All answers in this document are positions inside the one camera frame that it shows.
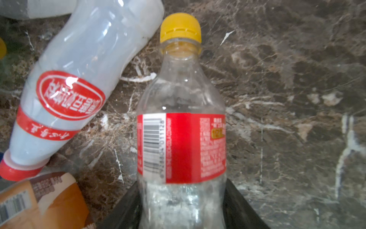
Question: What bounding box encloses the clear bottle red label yellow cap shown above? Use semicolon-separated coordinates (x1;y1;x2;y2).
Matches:
136;13;227;229

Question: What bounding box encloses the clear bottle red green label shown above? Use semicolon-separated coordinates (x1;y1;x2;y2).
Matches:
1;0;77;20

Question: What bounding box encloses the brown coffee bottle right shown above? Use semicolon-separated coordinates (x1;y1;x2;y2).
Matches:
1;172;96;229

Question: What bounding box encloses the green Sprite bottle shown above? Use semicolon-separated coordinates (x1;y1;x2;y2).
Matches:
1;17;11;86

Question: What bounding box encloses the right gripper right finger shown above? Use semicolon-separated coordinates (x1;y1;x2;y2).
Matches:
223;179;270;229

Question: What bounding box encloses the white milky bottle red label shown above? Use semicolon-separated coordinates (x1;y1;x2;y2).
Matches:
1;0;164;181

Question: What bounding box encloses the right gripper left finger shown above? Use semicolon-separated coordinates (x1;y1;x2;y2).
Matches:
97;182;143;229

